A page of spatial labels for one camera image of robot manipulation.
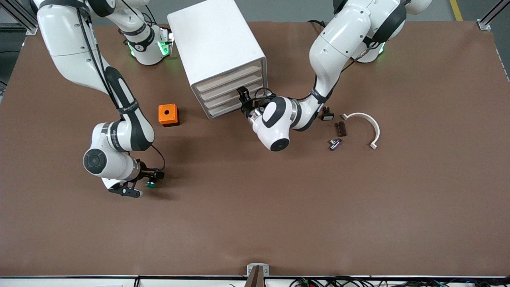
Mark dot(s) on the green mushroom push button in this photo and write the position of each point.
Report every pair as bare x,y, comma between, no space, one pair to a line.
150,184

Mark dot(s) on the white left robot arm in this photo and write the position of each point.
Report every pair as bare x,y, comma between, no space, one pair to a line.
338,44

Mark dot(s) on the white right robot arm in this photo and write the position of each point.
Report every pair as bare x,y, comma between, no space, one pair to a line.
71,40

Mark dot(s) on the black square white-faced button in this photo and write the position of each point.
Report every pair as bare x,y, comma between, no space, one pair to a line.
327,116

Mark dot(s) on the chrome angle valve fitting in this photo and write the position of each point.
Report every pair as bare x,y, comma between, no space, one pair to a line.
335,144

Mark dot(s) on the brown cylinder piece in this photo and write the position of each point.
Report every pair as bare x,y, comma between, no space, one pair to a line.
340,129

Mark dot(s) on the orange button enclosure box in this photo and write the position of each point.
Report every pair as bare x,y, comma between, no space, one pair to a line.
167,113

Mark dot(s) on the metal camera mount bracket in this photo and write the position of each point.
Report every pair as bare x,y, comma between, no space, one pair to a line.
258,275

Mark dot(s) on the aluminium frame profile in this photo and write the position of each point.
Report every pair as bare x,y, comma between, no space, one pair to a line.
492,14
24,18

